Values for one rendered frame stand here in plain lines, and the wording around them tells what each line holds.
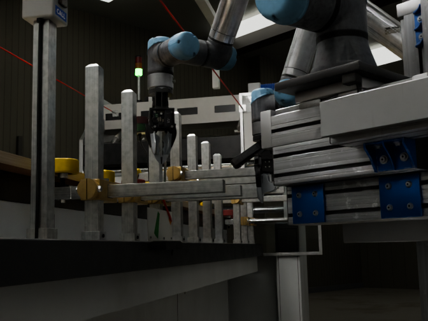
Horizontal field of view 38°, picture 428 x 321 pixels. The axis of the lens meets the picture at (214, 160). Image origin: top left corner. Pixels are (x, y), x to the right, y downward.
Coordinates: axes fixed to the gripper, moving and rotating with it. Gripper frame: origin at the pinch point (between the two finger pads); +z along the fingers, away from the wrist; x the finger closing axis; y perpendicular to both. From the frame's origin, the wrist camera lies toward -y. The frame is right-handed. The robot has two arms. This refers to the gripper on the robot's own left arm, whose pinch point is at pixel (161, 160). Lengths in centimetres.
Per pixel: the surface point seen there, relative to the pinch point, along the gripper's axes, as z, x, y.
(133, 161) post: 0.9, -8.0, 3.7
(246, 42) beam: -222, 135, -532
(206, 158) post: -14, 25, -91
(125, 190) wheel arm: 11.2, -10.1, 25.3
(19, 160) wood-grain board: 4.4, -34.6, 30.0
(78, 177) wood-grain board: 4.8, -23.6, -0.3
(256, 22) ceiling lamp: -233, 140, -494
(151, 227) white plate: 18.9, -2.5, -9.4
